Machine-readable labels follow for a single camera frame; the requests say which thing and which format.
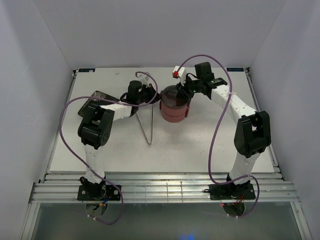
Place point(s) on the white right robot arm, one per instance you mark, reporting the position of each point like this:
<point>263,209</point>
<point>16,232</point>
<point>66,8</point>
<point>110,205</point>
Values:
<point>252,133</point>

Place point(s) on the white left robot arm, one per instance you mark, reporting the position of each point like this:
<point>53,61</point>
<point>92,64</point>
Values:
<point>98,114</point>

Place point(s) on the pink lunch bowl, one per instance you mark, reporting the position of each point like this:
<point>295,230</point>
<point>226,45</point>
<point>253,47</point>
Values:
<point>173,119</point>
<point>173,111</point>

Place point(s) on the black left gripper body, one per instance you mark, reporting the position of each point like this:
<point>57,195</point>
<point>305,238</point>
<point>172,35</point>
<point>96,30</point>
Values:
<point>147,95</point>

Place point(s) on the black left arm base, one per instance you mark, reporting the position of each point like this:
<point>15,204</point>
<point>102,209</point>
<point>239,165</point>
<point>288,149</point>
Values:
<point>100,194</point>

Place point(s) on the black floral rectangular plate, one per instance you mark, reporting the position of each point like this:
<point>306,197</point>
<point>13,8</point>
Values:
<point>95,102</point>

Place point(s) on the aluminium front rail frame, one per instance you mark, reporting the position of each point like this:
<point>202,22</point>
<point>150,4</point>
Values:
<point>158,188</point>

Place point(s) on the blue table label left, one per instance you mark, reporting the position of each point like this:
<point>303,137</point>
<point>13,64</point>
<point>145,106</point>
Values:
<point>86,70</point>

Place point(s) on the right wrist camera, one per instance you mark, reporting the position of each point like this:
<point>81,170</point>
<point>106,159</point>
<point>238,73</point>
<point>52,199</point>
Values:
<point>180,73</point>

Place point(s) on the blue table label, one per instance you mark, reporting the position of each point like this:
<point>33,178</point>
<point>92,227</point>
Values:
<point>235,69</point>
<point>86,70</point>

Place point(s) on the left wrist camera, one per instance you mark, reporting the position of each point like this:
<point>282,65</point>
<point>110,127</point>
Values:
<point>144,79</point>

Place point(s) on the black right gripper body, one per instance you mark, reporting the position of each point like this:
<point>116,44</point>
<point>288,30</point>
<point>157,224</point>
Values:
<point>190,87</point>

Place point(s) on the metal serving tongs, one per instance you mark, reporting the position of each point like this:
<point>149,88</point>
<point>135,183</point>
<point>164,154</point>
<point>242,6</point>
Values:
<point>145,117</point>

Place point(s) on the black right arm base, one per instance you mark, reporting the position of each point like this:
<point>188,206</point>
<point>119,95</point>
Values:
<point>231,192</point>

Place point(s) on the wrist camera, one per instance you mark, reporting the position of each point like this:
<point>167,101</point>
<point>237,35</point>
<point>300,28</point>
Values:
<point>180,73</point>
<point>144,79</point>

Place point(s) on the blue table label right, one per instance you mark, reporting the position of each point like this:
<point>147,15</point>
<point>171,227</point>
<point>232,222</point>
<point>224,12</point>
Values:
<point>235,69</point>

